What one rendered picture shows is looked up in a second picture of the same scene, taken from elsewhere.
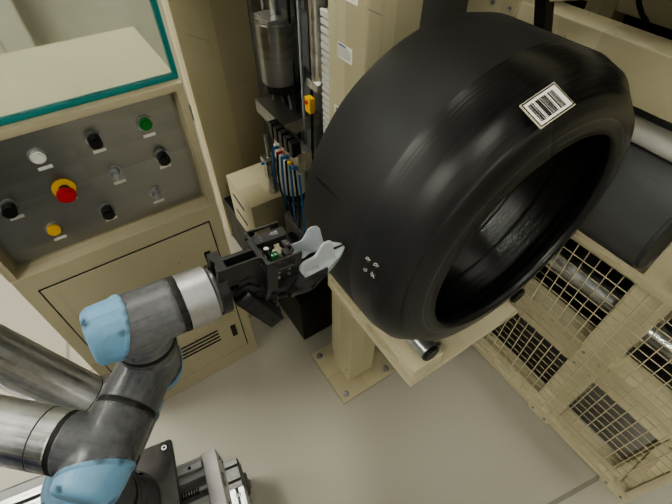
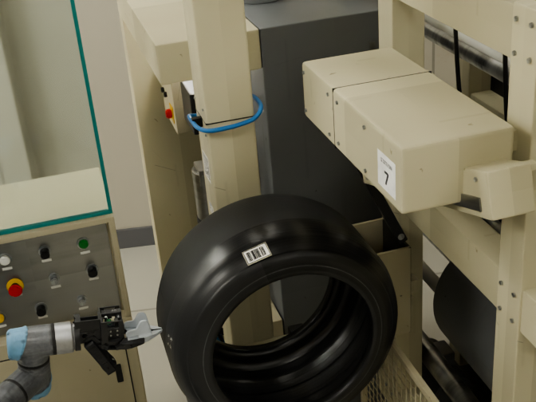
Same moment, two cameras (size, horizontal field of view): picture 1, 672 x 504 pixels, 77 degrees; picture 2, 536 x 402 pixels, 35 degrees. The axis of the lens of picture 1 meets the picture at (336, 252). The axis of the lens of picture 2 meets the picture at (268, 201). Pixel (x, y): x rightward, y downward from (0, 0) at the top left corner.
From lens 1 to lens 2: 157 cm
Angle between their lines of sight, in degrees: 26
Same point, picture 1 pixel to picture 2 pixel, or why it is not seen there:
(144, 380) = (26, 377)
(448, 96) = (216, 244)
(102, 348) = (12, 346)
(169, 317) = (45, 340)
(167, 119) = (100, 242)
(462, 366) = not seen: outside the picture
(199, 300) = (62, 335)
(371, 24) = (218, 195)
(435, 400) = not seen: outside the picture
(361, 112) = (183, 249)
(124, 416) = (12, 388)
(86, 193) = (29, 292)
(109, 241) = not seen: hidden behind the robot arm
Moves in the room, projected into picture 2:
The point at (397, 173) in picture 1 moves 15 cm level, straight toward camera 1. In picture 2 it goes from (184, 283) to (148, 317)
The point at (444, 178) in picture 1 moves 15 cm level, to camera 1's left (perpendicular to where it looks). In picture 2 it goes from (200, 287) to (141, 281)
